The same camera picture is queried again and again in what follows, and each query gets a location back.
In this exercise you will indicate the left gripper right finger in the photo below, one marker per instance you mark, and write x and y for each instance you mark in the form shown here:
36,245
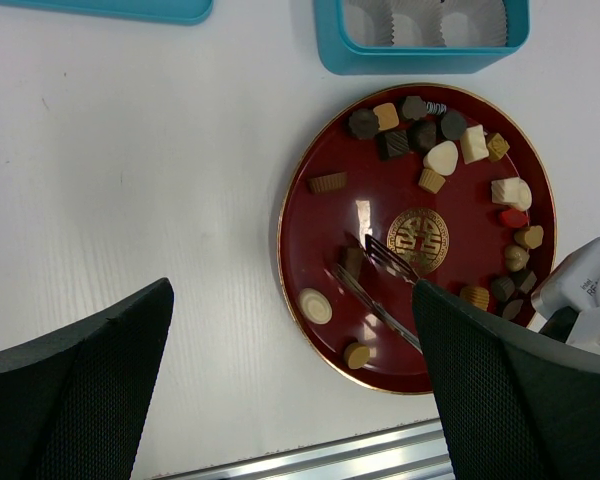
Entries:
513,403

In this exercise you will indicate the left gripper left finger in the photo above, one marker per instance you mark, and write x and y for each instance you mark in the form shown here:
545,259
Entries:
73,402

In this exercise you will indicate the metal tongs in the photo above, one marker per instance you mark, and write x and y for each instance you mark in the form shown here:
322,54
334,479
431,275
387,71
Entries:
384,277

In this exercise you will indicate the brown two-tone chocolate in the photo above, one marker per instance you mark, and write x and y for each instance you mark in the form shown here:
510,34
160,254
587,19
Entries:
352,259

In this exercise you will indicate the tan round chocolate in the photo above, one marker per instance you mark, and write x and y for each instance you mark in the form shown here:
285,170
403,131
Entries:
356,355

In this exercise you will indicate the red chocolate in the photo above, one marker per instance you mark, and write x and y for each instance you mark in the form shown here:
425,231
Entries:
513,218

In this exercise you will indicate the white round swirl chocolate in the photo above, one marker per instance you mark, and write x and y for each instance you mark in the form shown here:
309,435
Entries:
315,306

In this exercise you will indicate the white heart chocolate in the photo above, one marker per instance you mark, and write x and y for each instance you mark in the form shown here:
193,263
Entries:
442,159

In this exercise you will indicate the white block chocolate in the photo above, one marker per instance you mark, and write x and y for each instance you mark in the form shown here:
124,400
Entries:
473,144

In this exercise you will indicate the caramel cup chocolate left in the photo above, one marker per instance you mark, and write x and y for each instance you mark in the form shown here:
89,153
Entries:
327,183

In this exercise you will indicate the dark striped square chocolate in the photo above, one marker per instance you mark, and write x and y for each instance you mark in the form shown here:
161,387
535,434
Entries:
393,144

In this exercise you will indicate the red round tray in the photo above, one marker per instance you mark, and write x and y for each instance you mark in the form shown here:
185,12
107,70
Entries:
452,238

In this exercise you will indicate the teal tin box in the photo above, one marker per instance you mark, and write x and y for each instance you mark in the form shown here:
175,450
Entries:
418,37

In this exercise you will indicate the teal tin lid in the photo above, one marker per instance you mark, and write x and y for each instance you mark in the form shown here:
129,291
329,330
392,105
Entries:
177,12

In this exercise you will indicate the aluminium rail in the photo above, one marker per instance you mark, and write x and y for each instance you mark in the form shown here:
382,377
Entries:
416,451

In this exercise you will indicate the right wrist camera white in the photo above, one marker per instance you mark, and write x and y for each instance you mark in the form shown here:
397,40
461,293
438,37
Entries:
569,300

